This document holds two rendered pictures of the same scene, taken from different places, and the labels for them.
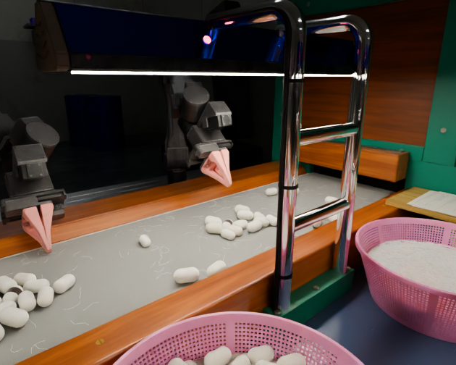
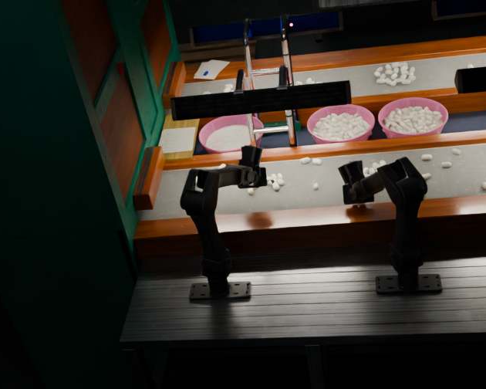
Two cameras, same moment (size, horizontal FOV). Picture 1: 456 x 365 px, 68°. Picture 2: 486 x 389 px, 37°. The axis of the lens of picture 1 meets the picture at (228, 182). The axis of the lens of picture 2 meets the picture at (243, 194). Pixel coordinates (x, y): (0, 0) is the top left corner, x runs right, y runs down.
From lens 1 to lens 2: 2.92 m
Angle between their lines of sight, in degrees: 108
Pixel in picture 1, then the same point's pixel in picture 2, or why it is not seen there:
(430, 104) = (136, 118)
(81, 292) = not seen: hidden behind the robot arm
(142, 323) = (344, 145)
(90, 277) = not seen: hidden behind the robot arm
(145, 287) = (332, 167)
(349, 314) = not seen: hidden behind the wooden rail
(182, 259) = (308, 174)
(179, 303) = (330, 147)
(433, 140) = (146, 132)
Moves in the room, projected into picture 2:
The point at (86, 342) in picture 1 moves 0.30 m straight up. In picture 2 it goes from (360, 146) to (356, 76)
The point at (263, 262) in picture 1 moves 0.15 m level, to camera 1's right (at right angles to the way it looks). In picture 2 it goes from (291, 150) to (262, 139)
